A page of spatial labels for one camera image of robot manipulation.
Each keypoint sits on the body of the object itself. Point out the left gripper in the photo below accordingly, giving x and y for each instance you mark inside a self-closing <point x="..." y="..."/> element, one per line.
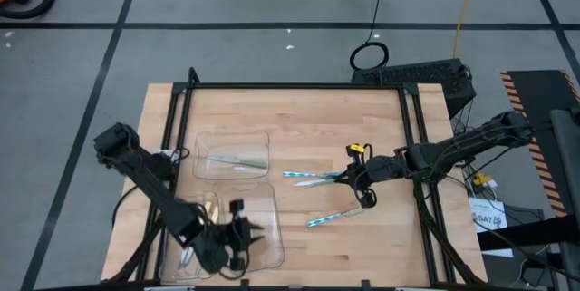
<point x="226" y="245"/>

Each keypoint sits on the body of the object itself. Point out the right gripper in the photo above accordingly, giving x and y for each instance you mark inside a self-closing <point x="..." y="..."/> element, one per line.
<point x="380" y="169"/>

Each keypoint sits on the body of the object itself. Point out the clear plastic tray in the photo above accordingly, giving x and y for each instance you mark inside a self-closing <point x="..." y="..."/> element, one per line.
<point x="172" y="266"/>
<point x="226" y="141"/>
<point x="267" y="218"/>

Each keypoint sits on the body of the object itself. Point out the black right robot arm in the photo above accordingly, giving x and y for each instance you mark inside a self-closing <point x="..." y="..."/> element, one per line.
<point x="453" y="150"/>

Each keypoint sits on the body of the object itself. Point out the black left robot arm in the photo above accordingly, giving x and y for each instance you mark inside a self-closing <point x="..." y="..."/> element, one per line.
<point x="145" y="173"/>

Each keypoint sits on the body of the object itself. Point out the white paper label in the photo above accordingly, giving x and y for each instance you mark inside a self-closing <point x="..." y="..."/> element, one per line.
<point x="480" y="207"/>

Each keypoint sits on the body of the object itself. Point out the black floor beam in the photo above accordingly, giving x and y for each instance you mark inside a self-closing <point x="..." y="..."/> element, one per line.
<point x="534" y="232"/>

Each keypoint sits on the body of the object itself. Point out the black hazard-striped ramp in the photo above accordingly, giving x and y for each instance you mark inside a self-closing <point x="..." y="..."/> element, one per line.
<point x="534" y="96"/>

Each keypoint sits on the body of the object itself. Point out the black table frame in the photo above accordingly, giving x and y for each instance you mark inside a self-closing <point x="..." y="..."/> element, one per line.
<point x="294" y="86"/>

